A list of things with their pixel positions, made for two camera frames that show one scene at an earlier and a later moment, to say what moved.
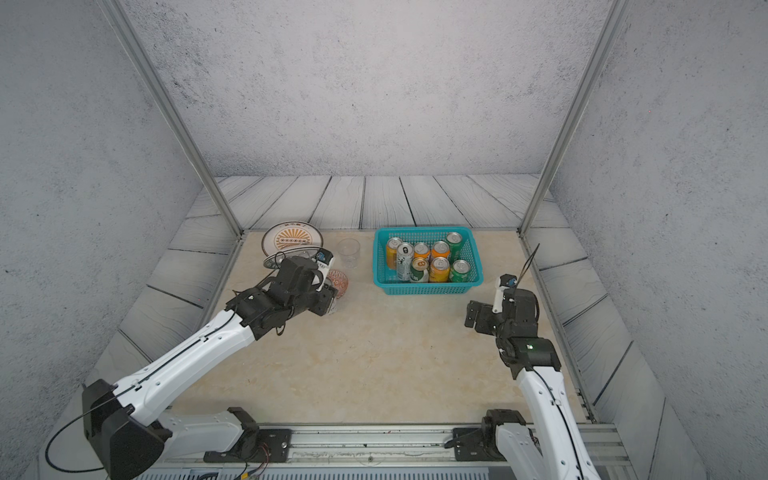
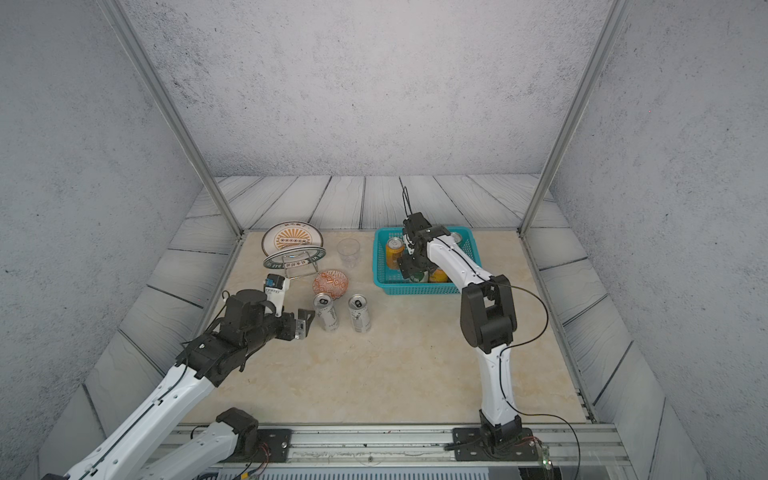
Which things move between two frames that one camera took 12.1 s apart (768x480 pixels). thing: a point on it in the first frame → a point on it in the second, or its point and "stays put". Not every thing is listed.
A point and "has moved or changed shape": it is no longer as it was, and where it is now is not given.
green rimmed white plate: [273, 260] stays put
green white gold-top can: [419, 270] stays put
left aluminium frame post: [123, 30] stays put
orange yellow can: [391, 252] stays put
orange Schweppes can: [439, 270] stays put
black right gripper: [474, 311] → [407, 266]
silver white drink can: [404, 259] has moved or changed shape
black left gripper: [327, 300] → [291, 332]
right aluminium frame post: [598, 53] stays put
